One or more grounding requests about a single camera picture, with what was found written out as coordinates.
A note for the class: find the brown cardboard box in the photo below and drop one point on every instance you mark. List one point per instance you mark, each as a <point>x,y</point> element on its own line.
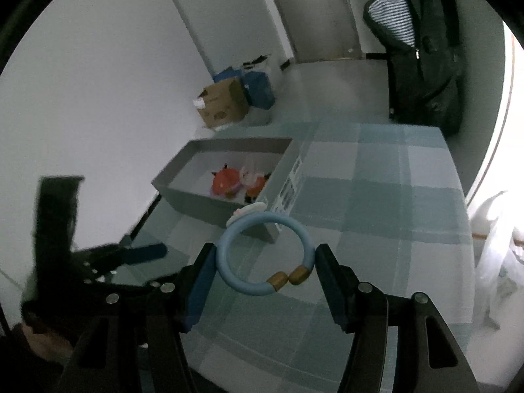
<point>223,104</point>

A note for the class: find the orange plush hair accessory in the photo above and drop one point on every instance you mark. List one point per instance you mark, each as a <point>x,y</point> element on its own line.
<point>223,182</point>

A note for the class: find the person's left hand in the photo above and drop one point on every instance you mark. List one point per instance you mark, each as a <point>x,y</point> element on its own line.
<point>45,337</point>

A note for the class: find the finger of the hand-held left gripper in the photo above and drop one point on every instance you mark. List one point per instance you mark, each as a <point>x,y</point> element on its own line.
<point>127,281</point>
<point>143,252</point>

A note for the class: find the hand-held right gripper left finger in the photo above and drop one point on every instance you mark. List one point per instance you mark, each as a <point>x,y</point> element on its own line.
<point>200,286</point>

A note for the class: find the blue bag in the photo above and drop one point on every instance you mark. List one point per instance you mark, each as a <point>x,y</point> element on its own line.
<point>227,74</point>

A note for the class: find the white plastic bag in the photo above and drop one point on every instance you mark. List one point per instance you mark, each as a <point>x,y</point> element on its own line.
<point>270,67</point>

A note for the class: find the grey door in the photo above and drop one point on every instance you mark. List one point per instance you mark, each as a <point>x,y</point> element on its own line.
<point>315,12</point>

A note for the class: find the blue box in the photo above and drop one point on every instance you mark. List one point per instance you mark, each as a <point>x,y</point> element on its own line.
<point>260,90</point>

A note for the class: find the plaid tablecloth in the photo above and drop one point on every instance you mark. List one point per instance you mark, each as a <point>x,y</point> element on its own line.
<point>380,204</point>

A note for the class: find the grey cardboard box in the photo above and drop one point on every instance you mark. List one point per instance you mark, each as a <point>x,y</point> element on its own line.
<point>192,204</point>

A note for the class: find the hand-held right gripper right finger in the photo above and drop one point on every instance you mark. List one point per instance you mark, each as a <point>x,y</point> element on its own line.
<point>332,290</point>

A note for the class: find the small red hair accessory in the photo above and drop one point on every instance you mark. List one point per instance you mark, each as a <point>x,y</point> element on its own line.
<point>256,190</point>

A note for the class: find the translucent plastic bag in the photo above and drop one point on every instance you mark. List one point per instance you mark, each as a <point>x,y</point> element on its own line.
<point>499,254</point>

